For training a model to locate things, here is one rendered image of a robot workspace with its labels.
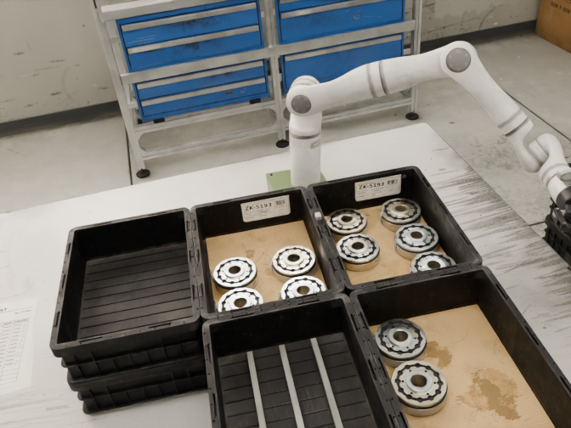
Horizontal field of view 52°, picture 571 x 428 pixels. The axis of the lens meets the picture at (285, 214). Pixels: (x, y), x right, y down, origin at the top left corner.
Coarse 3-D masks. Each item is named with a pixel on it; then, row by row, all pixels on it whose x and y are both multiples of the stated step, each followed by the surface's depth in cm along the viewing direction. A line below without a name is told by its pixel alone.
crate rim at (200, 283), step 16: (272, 192) 150; (288, 192) 150; (304, 192) 149; (192, 208) 148; (192, 224) 142; (320, 240) 133; (336, 272) 125; (336, 288) 121; (256, 304) 119; (272, 304) 119
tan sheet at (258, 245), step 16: (288, 224) 155; (208, 240) 153; (224, 240) 152; (240, 240) 152; (256, 240) 151; (272, 240) 151; (288, 240) 150; (304, 240) 150; (208, 256) 148; (224, 256) 147; (240, 256) 147; (256, 256) 146; (272, 256) 146; (272, 272) 141; (320, 272) 140; (256, 288) 137; (272, 288) 137
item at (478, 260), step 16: (368, 176) 152; (432, 192) 144; (320, 208) 143; (320, 224) 138; (464, 240) 129; (336, 256) 129; (480, 256) 125; (416, 272) 123; (432, 272) 122; (352, 288) 121
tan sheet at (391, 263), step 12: (372, 216) 155; (372, 228) 151; (384, 228) 150; (384, 240) 147; (384, 252) 143; (396, 252) 143; (384, 264) 140; (396, 264) 140; (408, 264) 139; (348, 276) 138; (360, 276) 137; (372, 276) 137; (384, 276) 137
